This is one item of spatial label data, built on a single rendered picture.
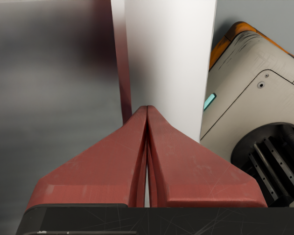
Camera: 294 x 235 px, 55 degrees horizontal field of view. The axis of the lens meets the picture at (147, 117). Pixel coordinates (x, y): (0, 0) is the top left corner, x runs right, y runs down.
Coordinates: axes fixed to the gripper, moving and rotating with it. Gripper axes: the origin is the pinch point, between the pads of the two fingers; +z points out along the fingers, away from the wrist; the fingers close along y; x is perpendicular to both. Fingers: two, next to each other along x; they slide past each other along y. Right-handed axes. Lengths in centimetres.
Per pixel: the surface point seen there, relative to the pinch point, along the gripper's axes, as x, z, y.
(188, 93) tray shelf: 0.2, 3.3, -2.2
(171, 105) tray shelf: 0.9, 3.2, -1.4
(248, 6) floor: 19, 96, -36
